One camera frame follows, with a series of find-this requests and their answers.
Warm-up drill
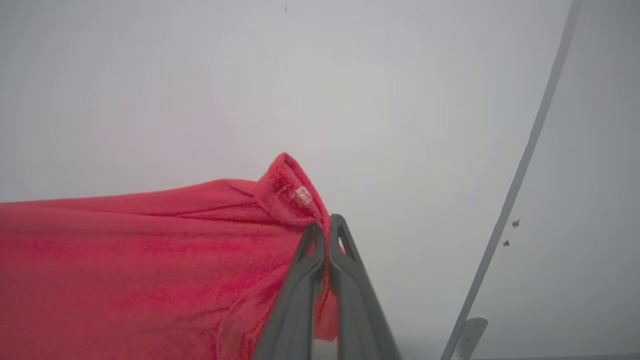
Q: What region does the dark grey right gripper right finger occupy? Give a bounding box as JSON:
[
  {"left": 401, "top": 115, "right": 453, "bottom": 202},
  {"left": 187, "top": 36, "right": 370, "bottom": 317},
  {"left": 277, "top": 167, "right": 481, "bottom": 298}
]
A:
[{"left": 328, "top": 214, "right": 404, "bottom": 360}]

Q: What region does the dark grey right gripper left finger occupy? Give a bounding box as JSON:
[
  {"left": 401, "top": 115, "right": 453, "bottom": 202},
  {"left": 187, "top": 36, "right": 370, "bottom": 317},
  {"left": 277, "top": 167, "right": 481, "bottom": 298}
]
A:
[{"left": 250, "top": 223, "right": 326, "bottom": 360}]

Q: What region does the red fleece garment with lettering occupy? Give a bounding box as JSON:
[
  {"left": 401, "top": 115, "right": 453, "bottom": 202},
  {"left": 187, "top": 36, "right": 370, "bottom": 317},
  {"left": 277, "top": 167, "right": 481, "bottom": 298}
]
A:
[{"left": 0, "top": 152, "right": 347, "bottom": 360}]

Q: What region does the white plastic bracket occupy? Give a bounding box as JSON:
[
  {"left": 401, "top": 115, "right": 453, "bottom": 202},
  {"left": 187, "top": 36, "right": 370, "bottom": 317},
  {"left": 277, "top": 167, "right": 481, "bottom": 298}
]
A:
[{"left": 452, "top": 316, "right": 489, "bottom": 360}]

